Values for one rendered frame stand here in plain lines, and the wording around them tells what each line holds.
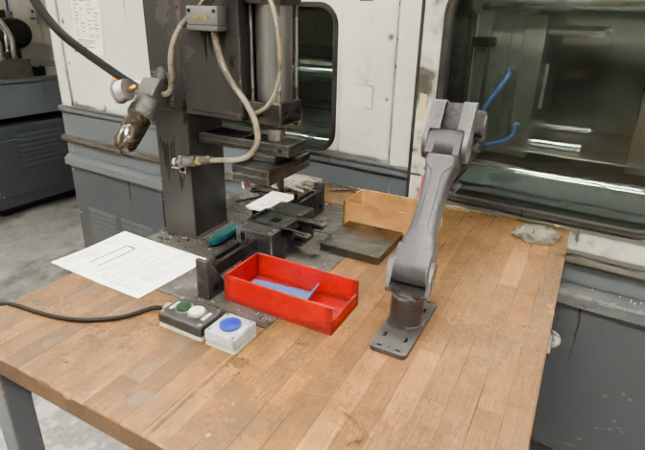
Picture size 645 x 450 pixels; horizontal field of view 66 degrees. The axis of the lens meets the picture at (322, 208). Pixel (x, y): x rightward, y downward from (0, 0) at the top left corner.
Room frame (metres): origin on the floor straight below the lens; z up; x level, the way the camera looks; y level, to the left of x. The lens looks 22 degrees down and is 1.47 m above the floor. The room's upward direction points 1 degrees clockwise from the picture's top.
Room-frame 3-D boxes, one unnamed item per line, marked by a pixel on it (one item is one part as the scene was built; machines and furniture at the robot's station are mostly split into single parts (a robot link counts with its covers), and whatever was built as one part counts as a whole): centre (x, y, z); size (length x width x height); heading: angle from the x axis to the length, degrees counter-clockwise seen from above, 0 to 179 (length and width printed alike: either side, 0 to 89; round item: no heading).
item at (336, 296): (0.89, 0.06, 0.93); 0.25 x 0.12 x 0.06; 62
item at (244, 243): (0.98, 0.20, 0.95); 0.15 x 0.03 x 0.10; 152
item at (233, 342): (0.76, 0.16, 0.90); 0.07 x 0.07 x 0.06; 62
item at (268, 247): (1.14, 0.11, 0.94); 0.20 x 0.10 x 0.07; 152
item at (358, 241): (1.17, -0.11, 0.91); 0.17 x 0.16 x 0.02; 152
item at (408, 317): (0.81, -0.17, 0.94); 0.20 x 0.07 x 0.08; 152
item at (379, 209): (1.30, -0.20, 0.93); 0.25 x 0.13 x 0.08; 62
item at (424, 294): (0.82, -0.17, 1.00); 0.09 x 0.06 x 0.06; 64
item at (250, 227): (1.14, 0.11, 0.98); 0.20 x 0.10 x 0.01; 152
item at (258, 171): (1.16, 0.18, 1.22); 0.26 x 0.18 x 0.30; 62
